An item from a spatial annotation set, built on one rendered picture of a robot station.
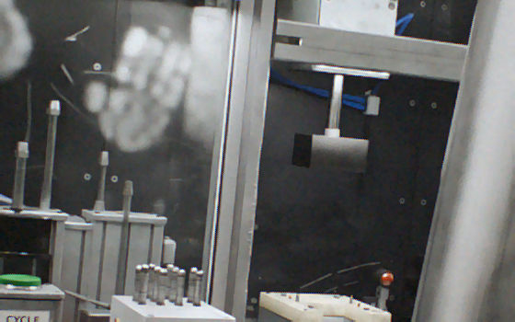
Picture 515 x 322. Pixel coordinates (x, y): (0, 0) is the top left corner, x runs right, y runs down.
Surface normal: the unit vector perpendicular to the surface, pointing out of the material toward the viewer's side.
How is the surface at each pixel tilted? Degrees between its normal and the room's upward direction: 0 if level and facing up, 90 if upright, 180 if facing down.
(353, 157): 90
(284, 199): 90
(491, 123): 80
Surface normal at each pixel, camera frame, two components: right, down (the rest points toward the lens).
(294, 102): 0.41, 0.09
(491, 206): -0.27, -0.15
